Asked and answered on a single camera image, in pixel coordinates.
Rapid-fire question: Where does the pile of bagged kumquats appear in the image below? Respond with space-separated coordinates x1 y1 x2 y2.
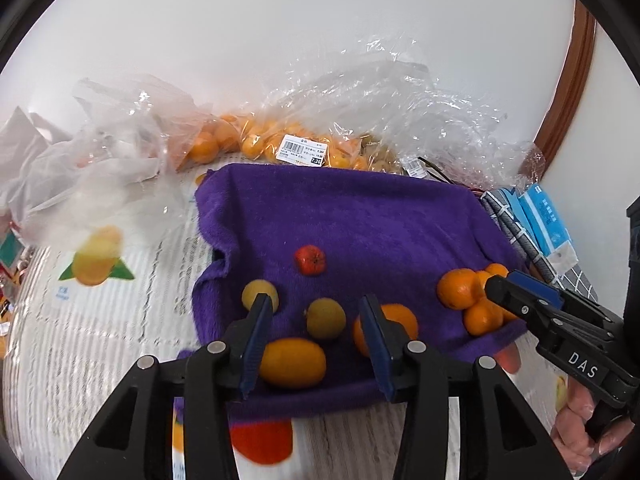
240 115 401 173

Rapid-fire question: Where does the pile of bagged tangerines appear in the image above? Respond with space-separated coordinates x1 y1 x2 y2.
167 115 241 168

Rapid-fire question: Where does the large orange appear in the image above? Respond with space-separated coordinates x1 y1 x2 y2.
352 303 419 358

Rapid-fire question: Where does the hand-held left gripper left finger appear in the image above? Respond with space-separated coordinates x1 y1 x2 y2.
57 294 275 480

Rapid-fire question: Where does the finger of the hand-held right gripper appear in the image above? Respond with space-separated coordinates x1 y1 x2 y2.
484 276 561 341
507 270 621 341

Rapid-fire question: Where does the blue and white packet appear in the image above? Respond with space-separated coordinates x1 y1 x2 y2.
517 184 578 273

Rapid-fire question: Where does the purple towel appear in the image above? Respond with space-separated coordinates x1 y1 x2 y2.
177 162 531 418

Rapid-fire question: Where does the brown wooden door frame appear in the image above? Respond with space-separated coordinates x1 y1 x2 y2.
532 0 596 166

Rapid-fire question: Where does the thin black wire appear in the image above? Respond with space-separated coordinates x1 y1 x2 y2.
417 156 483 193

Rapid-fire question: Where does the small red fruit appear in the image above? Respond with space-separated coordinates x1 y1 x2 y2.
294 245 327 276

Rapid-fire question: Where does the person's right hand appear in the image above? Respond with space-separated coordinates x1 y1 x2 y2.
550 380 636 476

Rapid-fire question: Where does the large clear plastic bag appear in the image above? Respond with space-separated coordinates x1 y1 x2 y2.
240 35 543 196

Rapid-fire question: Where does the grey checked cloth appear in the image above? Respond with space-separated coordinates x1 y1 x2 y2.
480 187 598 306

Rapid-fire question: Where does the oval yellow-orange fruit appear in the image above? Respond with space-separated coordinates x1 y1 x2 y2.
259 338 327 388

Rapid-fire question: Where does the yellow-green round fruit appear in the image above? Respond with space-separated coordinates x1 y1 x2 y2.
241 279 279 313
305 297 347 341

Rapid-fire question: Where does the white plastic bag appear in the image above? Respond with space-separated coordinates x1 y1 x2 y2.
0 106 166 248

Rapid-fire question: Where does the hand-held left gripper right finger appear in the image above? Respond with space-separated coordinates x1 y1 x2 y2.
359 294 571 480

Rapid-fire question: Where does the crumpled clear plastic bag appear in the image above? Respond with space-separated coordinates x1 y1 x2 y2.
72 74 221 176

